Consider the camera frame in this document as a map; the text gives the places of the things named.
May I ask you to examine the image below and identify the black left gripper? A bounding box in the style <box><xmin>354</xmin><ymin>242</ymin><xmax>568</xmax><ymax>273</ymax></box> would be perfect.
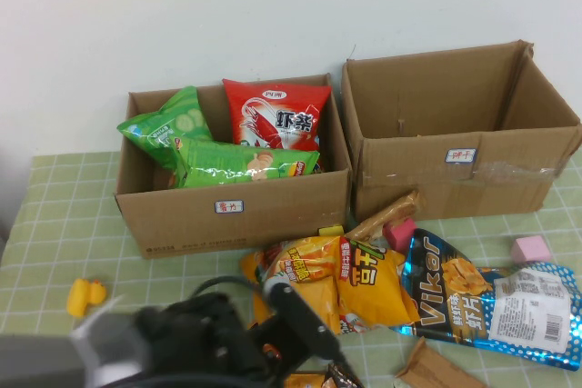
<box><xmin>247</xmin><ymin>314</ymin><xmax>328</xmax><ymax>380</ymax></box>

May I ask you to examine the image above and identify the green Lay's potato chips bag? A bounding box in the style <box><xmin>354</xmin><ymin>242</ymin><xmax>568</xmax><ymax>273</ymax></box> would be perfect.
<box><xmin>170</xmin><ymin>136</ymin><xmax>321</xmax><ymax>189</ymax></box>

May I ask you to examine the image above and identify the large yellow fries snack bag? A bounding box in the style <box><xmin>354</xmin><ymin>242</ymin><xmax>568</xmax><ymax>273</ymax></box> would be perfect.
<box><xmin>239</xmin><ymin>235</ymin><xmax>422</xmax><ymax>337</ymax></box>

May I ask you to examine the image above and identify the brown paper snack packet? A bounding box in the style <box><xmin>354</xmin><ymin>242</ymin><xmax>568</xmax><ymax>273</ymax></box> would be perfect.
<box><xmin>394</xmin><ymin>336</ymin><xmax>487</xmax><ymax>388</ymax></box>

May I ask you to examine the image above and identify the red shrimp stick snack bag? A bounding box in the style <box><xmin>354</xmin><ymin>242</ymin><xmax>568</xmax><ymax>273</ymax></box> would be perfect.
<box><xmin>221</xmin><ymin>78</ymin><xmax>332</xmax><ymax>153</ymax></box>

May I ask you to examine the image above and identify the white handwritten label sticker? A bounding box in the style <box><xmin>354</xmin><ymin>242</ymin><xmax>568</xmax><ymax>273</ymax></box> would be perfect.
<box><xmin>214</xmin><ymin>199</ymin><xmax>245</xmax><ymax>214</ymax></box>
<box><xmin>444</xmin><ymin>147</ymin><xmax>477</xmax><ymax>164</ymax></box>

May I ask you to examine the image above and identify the magenta foam cube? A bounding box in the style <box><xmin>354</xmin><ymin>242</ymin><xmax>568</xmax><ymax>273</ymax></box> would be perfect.
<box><xmin>383</xmin><ymin>217</ymin><xmax>418</xmax><ymax>251</ymax></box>

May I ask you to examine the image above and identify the small labelled cardboard box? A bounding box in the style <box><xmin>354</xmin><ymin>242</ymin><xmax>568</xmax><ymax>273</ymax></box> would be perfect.
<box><xmin>114</xmin><ymin>73</ymin><xmax>354</xmax><ymax>260</ymax></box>

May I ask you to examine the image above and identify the brown wrapped biscuit bar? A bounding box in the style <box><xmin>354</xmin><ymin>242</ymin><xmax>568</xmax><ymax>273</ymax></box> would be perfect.
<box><xmin>352</xmin><ymin>188</ymin><xmax>426</xmax><ymax>240</ymax></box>

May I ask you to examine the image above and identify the green checked tablecloth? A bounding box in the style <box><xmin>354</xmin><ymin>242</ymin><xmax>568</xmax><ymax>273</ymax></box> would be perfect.
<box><xmin>0</xmin><ymin>151</ymin><xmax>582</xmax><ymax>388</ymax></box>

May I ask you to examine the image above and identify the blue Vikar shrimp chips bag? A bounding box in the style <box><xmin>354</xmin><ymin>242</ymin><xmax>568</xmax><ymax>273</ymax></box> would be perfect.
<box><xmin>402</xmin><ymin>227</ymin><xmax>582</xmax><ymax>373</ymax></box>

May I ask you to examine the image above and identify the yellow rubber duck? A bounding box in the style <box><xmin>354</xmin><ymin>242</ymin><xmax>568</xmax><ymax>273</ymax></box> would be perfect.
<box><xmin>66</xmin><ymin>277</ymin><xmax>108</xmax><ymax>318</ymax></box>

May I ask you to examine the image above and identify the large taped cardboard box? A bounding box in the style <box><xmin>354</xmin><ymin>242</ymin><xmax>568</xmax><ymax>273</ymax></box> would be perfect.
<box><xmin>340</xmin><ymin>40</ymin><xmax>582</xmax><ymax>224</ymax></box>

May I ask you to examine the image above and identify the green cucumber Lay's chips bag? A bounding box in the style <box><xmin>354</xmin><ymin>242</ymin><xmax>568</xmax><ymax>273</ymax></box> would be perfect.
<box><xmin>116</xmin><ymin>85</ymin><xmax>215</xmax><ymax>171</ymax></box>

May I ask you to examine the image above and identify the light pink foam cube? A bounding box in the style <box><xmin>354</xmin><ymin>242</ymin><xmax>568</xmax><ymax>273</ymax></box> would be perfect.
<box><xmin>508</xmin><ymin>234</ymin><xmax>552</xmax><ymax>264</ymax></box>

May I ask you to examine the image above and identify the black camera cable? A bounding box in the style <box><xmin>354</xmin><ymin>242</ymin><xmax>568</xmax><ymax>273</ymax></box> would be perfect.
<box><xmin>188</xmin><ymin>274</ymin><xmax>363</xmax><ymax>387</ymax></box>

